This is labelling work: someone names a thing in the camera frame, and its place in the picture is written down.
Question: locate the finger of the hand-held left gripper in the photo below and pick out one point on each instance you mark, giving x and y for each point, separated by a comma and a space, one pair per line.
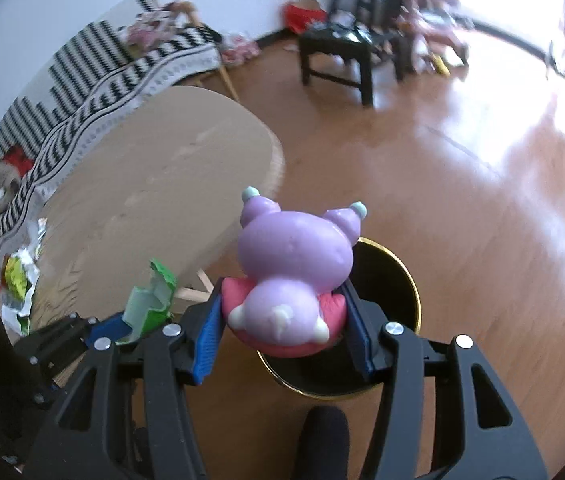
45, 382
107, 329

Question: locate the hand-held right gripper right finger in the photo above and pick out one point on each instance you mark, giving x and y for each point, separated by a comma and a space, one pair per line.
362, 342

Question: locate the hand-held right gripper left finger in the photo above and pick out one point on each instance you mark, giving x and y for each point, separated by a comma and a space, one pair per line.
207, 342

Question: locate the black gold-rimmed trash bin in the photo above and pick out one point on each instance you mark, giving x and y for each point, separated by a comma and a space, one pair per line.
387, 280

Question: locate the purple pink toy figure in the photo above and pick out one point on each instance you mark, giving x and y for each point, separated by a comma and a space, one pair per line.
292, 250

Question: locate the yellow green snack wrapper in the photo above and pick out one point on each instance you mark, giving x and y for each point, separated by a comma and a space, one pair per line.
17, 285

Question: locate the person's black socked foot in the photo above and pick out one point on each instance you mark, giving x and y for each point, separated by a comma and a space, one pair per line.
323, 442

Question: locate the crumpled silver foil wrapper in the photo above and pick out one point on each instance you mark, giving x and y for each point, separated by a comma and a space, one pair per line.
37, 240

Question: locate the brown plush toy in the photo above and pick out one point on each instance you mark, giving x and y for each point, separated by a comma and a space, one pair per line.
0, 185

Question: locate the round wooden table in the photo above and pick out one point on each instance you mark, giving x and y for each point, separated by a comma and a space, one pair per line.
162, 170

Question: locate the red cloth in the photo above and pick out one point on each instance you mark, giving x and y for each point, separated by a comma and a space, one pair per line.
20, 160

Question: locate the black white patterned sofa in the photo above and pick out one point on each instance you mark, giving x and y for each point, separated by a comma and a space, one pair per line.
87, 95

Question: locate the yellow toy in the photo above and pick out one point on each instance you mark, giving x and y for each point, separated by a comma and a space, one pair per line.
441, 66

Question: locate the black wooden chair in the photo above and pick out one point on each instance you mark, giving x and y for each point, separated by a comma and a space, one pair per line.
342, 50

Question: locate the pink white plastic bag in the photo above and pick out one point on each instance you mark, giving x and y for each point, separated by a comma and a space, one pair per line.
240, 50

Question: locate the pink white cloth bundle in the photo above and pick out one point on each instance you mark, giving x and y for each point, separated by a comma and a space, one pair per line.
150, 27

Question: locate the pink tricycle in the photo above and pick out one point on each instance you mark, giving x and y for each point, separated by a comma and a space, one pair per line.
435, 20

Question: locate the red bag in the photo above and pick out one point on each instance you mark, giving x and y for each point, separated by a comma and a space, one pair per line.
302, 15

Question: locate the wooden sofa frame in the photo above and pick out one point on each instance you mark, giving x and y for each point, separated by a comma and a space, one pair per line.
225, 77

